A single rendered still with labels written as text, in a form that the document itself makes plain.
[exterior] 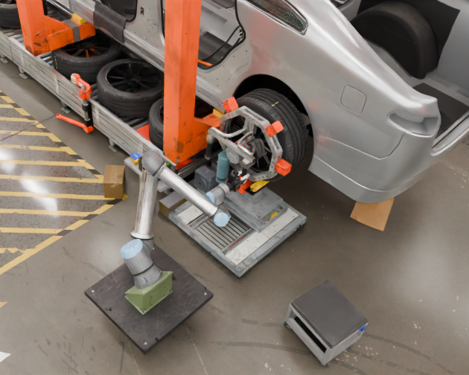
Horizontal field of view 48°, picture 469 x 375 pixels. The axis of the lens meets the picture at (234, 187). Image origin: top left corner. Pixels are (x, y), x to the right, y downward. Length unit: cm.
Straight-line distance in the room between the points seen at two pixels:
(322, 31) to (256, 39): 51
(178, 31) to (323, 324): 207
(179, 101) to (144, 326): 151
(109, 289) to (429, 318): 234
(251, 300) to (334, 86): 165
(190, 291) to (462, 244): 245
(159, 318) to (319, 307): 105
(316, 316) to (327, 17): 190
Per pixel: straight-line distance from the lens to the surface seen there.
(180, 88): 365
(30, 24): 521
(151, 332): 344
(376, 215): 480
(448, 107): 470
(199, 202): 330
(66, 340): 382
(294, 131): 369
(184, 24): 342
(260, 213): 421
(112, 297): 359
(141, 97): 480
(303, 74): 355
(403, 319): 421
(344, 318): 363
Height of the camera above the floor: 329
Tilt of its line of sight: 45 degrees down
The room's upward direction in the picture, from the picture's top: 9 degrees clockwise
